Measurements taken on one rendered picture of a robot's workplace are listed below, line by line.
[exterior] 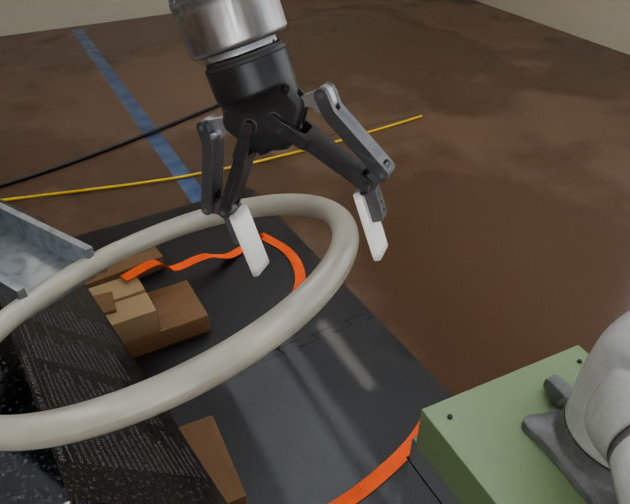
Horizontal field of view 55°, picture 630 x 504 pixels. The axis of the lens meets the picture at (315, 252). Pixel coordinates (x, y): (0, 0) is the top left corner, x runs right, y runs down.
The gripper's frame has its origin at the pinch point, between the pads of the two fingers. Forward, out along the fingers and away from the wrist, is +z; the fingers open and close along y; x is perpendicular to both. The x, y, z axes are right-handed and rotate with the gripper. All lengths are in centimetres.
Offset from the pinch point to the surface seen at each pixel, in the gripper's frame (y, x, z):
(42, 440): 15.8, 24.5, 1.7
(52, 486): 52, 6, 29
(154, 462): 52, -12, 42
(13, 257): 55, -10, -2
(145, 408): 7.6, 20.9, 1.6
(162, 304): 130, -110, 64
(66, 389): 66, -14, 27
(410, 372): 44, -117, 106
